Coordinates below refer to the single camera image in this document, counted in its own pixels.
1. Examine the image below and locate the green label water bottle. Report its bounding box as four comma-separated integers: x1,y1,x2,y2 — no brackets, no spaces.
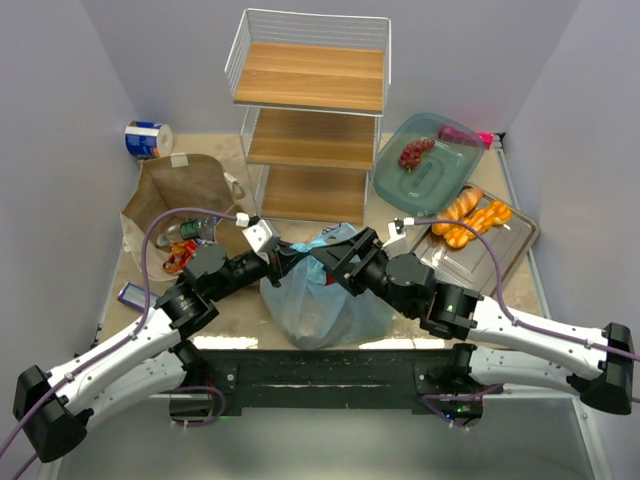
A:
156,217,219,247

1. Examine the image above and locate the light blue plastic bag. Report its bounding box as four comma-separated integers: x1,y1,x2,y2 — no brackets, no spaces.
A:
258,222,399,351

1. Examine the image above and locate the red candy bag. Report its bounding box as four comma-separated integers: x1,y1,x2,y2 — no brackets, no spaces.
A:
162,240,199,275

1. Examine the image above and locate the brown paper grocery bag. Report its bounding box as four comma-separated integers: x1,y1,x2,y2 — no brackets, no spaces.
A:
120,153,248,282

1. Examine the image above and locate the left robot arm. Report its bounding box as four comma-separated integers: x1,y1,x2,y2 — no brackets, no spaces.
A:
12,241,306,463

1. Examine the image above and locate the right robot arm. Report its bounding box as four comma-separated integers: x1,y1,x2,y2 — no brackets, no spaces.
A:
310,228,639,415

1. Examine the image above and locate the teal plastic food container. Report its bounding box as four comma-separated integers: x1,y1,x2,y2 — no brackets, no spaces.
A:
372,113,485,217

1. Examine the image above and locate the metal tray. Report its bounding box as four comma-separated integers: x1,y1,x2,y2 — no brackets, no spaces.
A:
410,206,539,296

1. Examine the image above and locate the red grape bunch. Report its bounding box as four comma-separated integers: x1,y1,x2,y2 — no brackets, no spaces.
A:
398,139,435,171

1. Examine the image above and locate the purple chocolate bar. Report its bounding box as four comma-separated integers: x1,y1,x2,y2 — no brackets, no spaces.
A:
117,282,145,311

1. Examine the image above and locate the long bread loaf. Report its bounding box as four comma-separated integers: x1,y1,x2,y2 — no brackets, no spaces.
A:
431,187,484,236

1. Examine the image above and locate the orange croissant bread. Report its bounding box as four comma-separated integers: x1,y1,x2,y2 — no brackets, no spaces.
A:
444,200,513,249

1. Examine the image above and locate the pink purple toy vegetable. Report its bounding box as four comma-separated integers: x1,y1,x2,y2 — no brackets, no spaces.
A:
438,125,482,147

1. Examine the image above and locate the blue white toilet paper roll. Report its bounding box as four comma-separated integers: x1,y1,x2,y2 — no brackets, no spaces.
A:
124,121,173,160

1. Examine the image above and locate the pink small object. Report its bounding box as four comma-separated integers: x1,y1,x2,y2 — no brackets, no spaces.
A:
477,132,494,150

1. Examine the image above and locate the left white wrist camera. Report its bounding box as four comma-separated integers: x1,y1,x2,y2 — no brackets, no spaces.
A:
235,212,279,256

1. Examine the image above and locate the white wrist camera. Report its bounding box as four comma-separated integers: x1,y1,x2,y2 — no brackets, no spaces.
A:
383,217,415,258
235,212,279,256

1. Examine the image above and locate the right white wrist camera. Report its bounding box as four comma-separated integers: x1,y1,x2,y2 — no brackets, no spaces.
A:
383,217,415,258

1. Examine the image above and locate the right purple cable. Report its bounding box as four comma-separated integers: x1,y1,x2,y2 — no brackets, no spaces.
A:
399,216,640,429

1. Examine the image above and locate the purple cable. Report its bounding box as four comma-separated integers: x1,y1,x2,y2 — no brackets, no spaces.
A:
399,216,640,429
0,207,249,479

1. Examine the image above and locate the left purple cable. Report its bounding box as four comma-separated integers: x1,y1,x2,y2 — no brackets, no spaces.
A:
0,207,249,479

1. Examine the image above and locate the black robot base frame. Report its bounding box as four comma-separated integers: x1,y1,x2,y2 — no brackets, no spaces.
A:
87,341,503,418

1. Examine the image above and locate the white wire wooden shelf rack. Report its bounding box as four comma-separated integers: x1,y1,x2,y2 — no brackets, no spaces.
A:
225,8,392,223

